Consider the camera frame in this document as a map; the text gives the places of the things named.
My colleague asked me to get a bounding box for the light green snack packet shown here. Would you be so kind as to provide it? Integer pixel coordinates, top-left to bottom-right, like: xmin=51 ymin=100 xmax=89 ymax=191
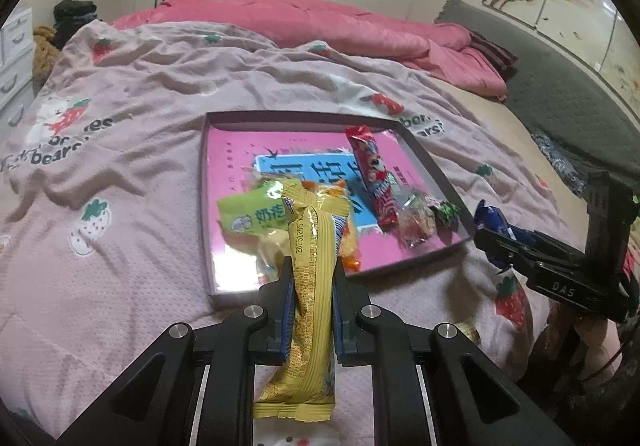
xmin=217 ymin=178 xmax=301 ymax=240

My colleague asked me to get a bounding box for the small yellow snack packet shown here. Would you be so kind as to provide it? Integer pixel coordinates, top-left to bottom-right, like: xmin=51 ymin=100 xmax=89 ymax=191
xmin=452 ymin=321 xmax=482 ymax=348

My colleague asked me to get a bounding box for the clear cookie packet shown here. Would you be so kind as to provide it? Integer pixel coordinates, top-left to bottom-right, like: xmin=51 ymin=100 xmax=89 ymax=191
xmin=395 ymin=193 xmax=439 ymax=248

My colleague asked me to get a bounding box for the strawberry print bed sheet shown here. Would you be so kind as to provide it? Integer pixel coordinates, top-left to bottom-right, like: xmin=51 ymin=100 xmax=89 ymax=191
xmin=0 ymin=18 xmax=591 ymax=446

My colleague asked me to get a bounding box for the blue floral cloth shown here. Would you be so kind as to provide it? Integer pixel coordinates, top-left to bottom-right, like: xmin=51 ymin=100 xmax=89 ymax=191
xmin=529 ymin=130 xmax=597 ymax=198

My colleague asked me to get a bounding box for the grey padded headboard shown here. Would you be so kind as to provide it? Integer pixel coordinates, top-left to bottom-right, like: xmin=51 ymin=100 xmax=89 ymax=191
xmin=434 ymin=0 xmax=640 ymax=209

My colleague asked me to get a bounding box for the pink book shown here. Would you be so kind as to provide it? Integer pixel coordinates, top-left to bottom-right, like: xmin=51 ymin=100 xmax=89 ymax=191
xmin=207 ymin=126 xmax=463 ymax=293

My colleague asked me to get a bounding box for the beige mattress sheet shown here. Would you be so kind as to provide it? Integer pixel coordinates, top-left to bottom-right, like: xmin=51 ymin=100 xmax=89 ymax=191
xmin=432 ymin=76 xmax=553 ymax=179

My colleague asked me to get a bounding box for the brown plush toy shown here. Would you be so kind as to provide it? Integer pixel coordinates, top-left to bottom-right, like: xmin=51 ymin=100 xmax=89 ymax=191
xmin=31 ymin=25 xmax=64 ymax=83

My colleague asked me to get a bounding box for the blue snack packet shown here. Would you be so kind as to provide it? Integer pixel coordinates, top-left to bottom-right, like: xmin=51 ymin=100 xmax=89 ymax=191
xmin=474 ymin=200 xmax=512 ymax=240

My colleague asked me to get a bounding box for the yellow snack bar packet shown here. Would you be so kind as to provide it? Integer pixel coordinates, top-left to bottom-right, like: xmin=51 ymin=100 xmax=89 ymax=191
xmin=252 ymin=181 xmax=351 ymax=424

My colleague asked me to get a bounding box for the pink quilt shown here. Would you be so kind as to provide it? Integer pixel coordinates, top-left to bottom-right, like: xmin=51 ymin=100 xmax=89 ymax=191
xmin=112 ymin=0 xmax=508 ymax=103

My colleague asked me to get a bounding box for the dark cloth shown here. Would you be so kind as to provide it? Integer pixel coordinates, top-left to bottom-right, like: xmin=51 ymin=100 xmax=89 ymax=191
xmin=520 ymin=366 xmax=640 ymax=446

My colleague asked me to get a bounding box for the person's right forearm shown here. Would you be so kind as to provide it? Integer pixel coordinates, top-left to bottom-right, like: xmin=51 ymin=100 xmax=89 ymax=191
xmin=546 ymin=305 xmax=627 ymax=378

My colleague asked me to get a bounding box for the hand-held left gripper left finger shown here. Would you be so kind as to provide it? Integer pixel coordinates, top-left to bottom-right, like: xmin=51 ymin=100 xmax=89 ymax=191
xmin=55 ymin=256 xmax=296 ymax=446

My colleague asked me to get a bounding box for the pink shallow box tray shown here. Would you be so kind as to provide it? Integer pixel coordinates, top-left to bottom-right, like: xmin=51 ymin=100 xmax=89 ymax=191
xmin=200 ymin=111 xmax=473 ymax=309

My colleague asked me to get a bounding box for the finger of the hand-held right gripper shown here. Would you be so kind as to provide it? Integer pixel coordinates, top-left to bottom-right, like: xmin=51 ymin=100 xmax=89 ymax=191
xmin=472 ymin=228 xmax=543 ymax=277
xmin=505 ymin=223 xmax=557 ymax=253

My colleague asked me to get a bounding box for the orange snack packet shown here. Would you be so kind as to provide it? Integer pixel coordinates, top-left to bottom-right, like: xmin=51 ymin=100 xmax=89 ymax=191
xmin=299 ymin=178 xmax=362 ymax=275

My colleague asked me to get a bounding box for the white drawer cabinet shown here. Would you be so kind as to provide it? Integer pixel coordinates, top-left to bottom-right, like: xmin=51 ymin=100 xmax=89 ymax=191
xmin=0 ymin=8 xmax=37 ymax=128

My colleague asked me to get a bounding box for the clear yellow candy packet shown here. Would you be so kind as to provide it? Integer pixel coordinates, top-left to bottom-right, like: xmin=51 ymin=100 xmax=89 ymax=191
xmin=255 ymin=231 xmax=297 ymax=288

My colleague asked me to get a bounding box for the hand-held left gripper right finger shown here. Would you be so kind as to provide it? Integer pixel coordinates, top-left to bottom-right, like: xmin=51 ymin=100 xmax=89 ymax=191
xmin=332 ymin=258 xmax=576 ymax=446

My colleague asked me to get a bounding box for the striped pillow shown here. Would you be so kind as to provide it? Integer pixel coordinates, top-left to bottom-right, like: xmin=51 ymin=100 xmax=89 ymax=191
xmin=467 ymin=31 xmax=521 ymax=88

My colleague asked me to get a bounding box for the red snack packet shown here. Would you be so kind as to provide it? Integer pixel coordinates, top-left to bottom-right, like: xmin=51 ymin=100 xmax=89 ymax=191
xmin=345 ymin=125 xmax=402 ymax=230

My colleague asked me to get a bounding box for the green pea snack packet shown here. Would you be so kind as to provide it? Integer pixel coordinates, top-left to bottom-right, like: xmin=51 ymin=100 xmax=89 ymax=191
xmin=430 ymin=198 xmax=462 ymax=230

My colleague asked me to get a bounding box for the pile of dark clothes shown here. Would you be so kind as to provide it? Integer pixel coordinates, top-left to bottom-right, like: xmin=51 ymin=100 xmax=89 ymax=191
xmin=52 ymin=0 xmax=99 ymax=50

